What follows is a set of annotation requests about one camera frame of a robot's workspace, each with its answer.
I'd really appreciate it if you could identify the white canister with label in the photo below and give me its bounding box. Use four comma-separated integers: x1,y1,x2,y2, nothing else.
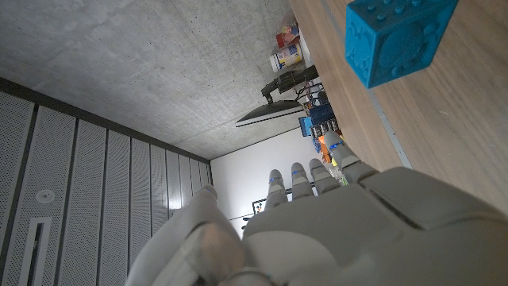
269,42,304,74

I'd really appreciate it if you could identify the black computer monitor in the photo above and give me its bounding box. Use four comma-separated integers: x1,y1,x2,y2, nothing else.
235,65,320,128

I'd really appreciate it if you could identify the blue block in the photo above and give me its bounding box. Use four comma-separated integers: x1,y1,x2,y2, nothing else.
344,0,460,90

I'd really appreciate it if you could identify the dark blue mug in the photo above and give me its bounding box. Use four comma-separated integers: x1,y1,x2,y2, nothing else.
309,103,337,126

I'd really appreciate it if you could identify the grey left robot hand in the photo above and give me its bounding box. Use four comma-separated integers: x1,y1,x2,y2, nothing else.
125,129,508,286

